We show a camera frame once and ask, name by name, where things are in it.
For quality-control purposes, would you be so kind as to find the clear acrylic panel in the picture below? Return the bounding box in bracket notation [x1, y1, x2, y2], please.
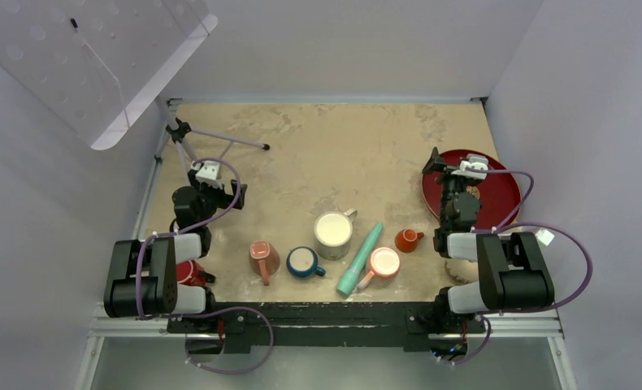
[0, 0, 219, 150]

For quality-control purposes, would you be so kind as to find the purple cable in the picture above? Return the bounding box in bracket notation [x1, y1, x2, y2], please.
[438, 167, 595, 367]
[135, 157, 275, 376]

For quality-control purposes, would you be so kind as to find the red glossy mug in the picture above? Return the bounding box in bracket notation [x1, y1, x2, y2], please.
[176, 260, 216, 287]

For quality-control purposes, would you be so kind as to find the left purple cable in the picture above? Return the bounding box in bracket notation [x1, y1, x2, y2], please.
[135, 157, 275, 376]

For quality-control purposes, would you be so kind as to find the small orange cup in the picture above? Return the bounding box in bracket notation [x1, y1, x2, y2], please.
[394, 228, 424, 254]

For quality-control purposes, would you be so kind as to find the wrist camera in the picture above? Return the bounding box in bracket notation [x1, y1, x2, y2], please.
[458, 154, 489, 172]
[193, 161, 222, 189]

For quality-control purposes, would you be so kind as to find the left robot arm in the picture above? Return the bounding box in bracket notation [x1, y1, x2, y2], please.
[103, 174, 247, 332]

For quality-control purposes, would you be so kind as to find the pink brown mug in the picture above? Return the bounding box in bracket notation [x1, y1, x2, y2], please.
[249, 240, 280, 286]

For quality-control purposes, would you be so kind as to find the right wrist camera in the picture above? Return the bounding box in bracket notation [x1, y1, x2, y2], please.
[458, 154, 489, 172]

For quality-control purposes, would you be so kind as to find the blue mug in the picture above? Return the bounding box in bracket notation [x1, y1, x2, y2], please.
[286, 246, 326, 279]

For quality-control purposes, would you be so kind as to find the pink white mug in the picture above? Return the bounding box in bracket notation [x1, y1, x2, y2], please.
[357, 247, 401, 289]

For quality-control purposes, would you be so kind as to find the tripod stand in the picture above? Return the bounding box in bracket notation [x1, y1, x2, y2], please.
[154, 97, 271, 179]

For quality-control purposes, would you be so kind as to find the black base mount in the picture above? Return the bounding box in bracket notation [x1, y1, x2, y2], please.
[167, 301, 486, 354]

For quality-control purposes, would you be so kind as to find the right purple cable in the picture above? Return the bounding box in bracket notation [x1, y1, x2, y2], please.
[438, 167, 595, 367]

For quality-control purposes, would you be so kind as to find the large white cat mug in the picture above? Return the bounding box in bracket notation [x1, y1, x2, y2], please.
[314, 209, 358, 260]

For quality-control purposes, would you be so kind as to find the cream teapot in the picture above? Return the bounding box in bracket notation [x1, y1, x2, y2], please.
[445, 258, 479, 284]

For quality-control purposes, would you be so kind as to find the red round tray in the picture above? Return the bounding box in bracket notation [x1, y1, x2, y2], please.
[422, 149, 522, 229]

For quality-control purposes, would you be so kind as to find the teal pen tube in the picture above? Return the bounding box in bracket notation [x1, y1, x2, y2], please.
[336, 223, 384, 297]

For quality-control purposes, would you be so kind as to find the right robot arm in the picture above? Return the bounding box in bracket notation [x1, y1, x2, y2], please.
[422, 148, 555, 331]

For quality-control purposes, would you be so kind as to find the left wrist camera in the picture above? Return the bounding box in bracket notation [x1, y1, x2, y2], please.
[193, 161, 222, 189]

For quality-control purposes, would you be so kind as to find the aluminium frame rail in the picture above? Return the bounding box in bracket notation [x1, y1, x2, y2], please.
[83, 102, 576, 389]

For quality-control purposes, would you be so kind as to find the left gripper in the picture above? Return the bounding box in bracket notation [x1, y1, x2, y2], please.
[187, 171, 245, 228]

